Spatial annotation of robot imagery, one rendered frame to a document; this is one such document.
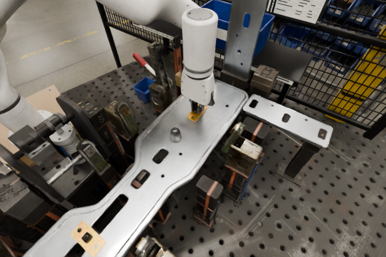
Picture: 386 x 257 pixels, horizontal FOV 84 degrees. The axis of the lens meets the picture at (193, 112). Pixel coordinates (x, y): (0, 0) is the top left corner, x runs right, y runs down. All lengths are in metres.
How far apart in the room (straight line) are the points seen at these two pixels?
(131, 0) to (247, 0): 0.40
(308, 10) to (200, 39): 0.60
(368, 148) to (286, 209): 0.53
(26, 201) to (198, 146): 0.45
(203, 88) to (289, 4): 0.57
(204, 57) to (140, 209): 0.42
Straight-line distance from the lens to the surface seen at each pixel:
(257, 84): 0.87
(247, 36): 0.82
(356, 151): 1.29
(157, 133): 0.71
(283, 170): 1.04
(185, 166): 0.64
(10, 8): 0.62
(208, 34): 0.52
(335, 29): 1.05
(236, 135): 0.60
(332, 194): 1.09
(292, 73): 0.95
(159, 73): 0.72
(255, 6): 0.77
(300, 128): 0.80
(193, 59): 0.55
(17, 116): 1.06
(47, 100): 1.28
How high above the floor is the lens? 1.57
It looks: 49 degrees down
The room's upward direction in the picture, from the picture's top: straight up
